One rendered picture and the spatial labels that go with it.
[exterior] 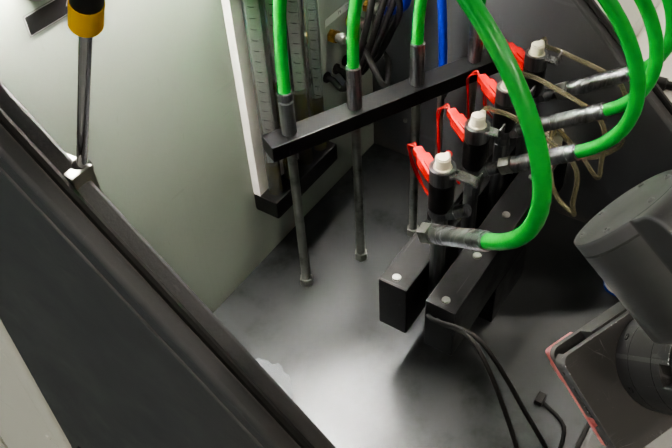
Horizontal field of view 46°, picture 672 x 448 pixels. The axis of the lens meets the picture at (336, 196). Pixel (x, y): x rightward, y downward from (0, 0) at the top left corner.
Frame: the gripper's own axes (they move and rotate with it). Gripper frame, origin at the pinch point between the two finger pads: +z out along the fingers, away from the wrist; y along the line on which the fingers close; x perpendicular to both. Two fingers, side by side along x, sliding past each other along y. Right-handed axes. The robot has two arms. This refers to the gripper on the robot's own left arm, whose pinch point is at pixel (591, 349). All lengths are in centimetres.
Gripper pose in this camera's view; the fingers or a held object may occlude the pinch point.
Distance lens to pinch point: 56.5
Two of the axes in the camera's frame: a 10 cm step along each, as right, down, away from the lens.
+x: 5.2, 8.5, -0.4
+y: -8.4, 5.1, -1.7
